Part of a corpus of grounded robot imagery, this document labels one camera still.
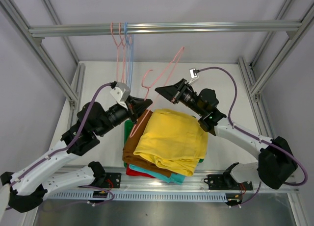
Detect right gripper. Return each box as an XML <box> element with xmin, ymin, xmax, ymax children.
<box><xmin>156</xmin><ymin>78</ymin><xmax>205</xmax><ymax>116</ymax></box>

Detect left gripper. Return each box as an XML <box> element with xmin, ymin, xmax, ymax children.
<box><xmin>95</xmin><ymin>95</ymin><xmax>152</xmax><ymax>137</ymax></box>

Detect yellow trousers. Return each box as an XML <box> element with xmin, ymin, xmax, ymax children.
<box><xmin>133</xmin><ymin>109</ymin><xmax>209</xmax><ymax>176</ymax></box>

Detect brown trousers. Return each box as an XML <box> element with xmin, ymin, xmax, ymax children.
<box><xmin>122</xmin><ymin>110</ymin><xmax>173</xmax><ymax>177</ymax></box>

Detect blue hanger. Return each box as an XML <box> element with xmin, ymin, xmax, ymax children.
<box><xmin>131</xmin><ymin>35</ymin><xmax>134</xmax><ymax>85</ymax></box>
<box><xmin>124</xmin><ymin>22</ymin><xmax>133</xmax><ymax>88</ymax></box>

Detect red trousers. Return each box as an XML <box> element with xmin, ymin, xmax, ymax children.
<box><xmin>126</xmin><ymin>166</ymin><xmax>155</xmax><ymax>178</ymax></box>

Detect teal trousers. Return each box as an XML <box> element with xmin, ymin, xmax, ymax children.
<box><xmin>127</xmin><ymin>164</ymin><xmax>185</xmax><ymax>185</ymax></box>

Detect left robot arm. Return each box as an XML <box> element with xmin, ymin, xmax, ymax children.
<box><xmin>0</xmin><ymin>96</ymin><xmax>153</xmax><ymax>213</ymax></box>

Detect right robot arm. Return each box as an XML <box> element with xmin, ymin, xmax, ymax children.
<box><xmin>155</xmin><ymin>79</ymin><xmax>298</xmax><ymax>190</ymax></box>

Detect green plastic tray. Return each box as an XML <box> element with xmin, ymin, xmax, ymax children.
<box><xmin>122</xmin><ymin>119</ymin><xmax>205</xmax><ymax>168</ymax></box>

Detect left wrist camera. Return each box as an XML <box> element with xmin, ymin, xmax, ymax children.
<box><xmin>110</xmin><ymin>81</ymin><xmax>131</xmax><ymax>108</ymax></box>

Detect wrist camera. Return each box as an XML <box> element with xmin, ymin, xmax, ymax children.
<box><xmin>110</xmin><ymin>81</ymin><xmax>131</xmax><ymax>108</ymax></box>
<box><xmin>189</xmin><ymin>68</ymin><xmax>199</xmax><ymax>85</ymax></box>

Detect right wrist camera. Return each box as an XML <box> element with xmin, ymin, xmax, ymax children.
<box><xmin>189</xmin><ymin>68</ymin><xmax>199</xmax><ymax>85</ymax></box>

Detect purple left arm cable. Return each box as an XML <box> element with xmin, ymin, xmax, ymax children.
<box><xmin>4</xmin><ymin>81</ymin><xmax>116</xmax><ymax>211</ymax></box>

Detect aluminium left frame posts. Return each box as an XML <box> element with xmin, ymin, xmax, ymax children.
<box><xmin>0</xmin><ymin>0</ymin><xmax>86</xmax><ymax>131</ymax></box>

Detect aluminium frame posts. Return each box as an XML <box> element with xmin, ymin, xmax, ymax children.
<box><xmin>0</xmin><ymin>0</ymin><xmax>86</xmax><ymax>131</ymax></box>
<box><xmin>237</xmin><ymin>0</ymin><xmax>314</xmax><ymax>163</ymax></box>

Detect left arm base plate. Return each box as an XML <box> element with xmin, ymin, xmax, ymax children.
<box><xmin>101</xmin><ymin>173</ymin><xmax>121</xmax><ymax>189</ymax></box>

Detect aluminium front frame rail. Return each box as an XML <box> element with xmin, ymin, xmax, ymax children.
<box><xmin>49</xmin><ymin>166</ymin><xmax>300</xmax><ymax>194</ymax></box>

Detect white slotted cable duct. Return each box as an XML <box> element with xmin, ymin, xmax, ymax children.
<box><xmin>49</xmin><ymin>190</ymin><xmax>227</xmax><ymax>202</ymax></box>

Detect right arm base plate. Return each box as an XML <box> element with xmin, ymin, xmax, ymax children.
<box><xmin>204</xmin><ymin>174</ymin><xmax>253</xmax><ymax>191</ymax></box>

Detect aluminium hanging rail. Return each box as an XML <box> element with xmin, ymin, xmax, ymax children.
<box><xmin>28</xmin><ymin>20</ymin><xmax>302</xmax><ymax>38</ymax></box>

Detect aluminium right frame posts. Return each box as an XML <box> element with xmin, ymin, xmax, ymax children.
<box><xmin>237</xmin><ymin>0</ymin><xmax>314</xmax><ymax>163</ymax></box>

